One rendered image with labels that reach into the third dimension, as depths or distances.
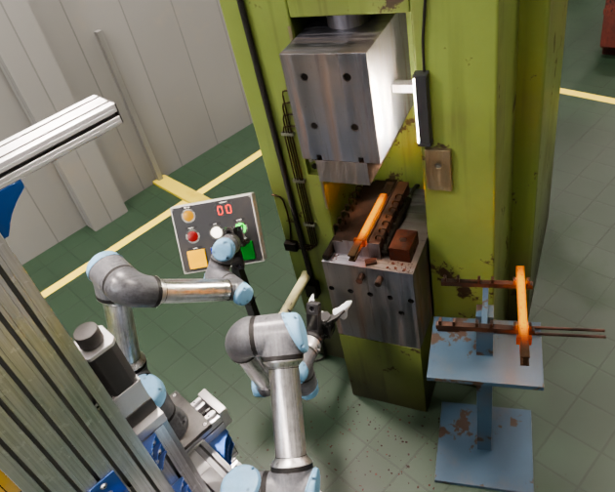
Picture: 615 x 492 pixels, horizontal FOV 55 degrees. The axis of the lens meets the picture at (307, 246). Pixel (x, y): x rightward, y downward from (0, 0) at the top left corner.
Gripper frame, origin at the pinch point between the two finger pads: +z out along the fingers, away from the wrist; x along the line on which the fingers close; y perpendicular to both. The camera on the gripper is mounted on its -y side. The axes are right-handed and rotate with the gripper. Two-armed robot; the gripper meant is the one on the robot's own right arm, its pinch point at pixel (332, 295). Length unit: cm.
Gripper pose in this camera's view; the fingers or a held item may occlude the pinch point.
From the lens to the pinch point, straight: 211.0
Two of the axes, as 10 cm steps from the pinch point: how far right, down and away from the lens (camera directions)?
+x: 9.0, 1.2, -4.1
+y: 1.9, 7.5, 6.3
